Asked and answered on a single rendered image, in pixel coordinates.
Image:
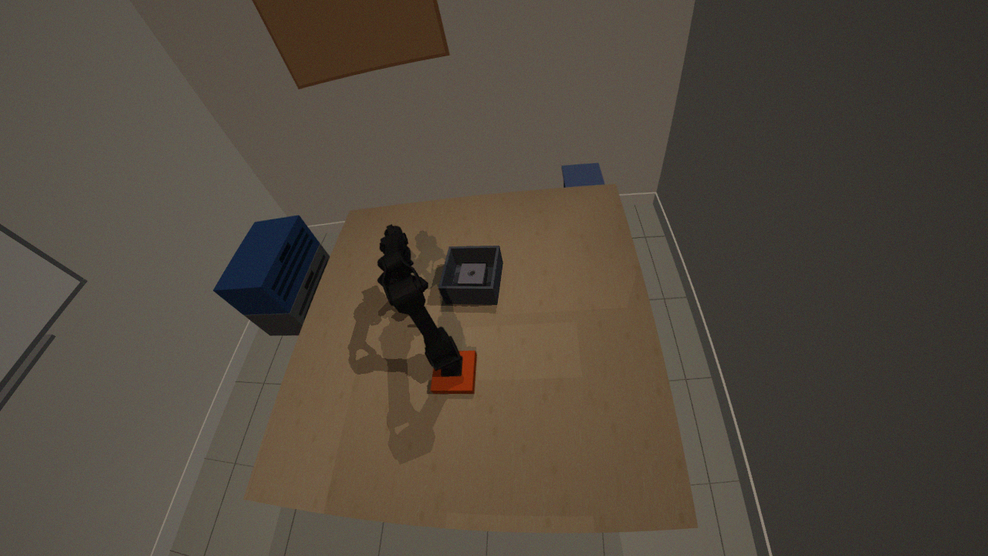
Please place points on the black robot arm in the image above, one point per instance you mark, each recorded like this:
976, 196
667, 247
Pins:
406, 295

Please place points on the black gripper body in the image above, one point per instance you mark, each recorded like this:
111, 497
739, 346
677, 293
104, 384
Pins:
405, 272

